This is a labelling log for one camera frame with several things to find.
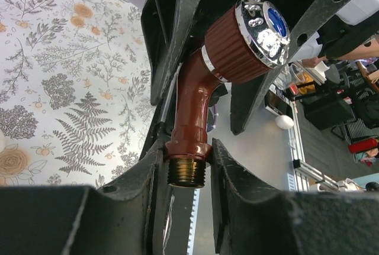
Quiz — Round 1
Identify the white cable duct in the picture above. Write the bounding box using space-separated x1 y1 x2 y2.
187 189 200 255

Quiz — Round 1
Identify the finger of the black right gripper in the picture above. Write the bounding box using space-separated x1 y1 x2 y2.
230 0 350 135
141 0 201 105

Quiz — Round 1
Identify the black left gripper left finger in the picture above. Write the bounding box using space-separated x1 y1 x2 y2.
1 141 164 254

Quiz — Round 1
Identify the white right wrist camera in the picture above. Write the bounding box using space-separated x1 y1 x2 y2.
313 0 379 60

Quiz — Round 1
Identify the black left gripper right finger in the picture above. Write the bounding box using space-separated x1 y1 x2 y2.
211 139 378 255

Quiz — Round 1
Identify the floral patterned table mat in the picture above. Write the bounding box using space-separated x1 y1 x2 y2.
1 0 155 187

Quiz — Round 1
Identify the brown faucet chrome knob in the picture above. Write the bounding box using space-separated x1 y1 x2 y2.
165 0 290 188

